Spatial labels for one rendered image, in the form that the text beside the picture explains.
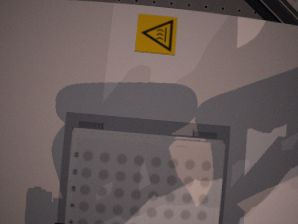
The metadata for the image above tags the grey perforated base plate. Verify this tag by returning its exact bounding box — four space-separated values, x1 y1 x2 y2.
79 0 264 20

